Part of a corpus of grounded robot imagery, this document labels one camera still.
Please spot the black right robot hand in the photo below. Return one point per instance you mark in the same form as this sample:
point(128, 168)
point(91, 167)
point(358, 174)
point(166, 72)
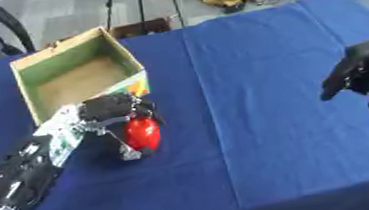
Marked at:
point(365, 61)

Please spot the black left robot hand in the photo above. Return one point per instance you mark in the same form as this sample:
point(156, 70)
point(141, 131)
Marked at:
point(109, 107)

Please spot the black tripod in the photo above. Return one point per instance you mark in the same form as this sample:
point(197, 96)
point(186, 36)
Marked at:
point(140, 5)

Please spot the tan cardboard box green inside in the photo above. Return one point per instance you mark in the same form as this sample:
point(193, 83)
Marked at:
point(75, 75)

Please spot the red toy fruit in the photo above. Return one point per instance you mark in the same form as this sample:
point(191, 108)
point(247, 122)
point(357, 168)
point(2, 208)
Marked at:
point(142, 134)

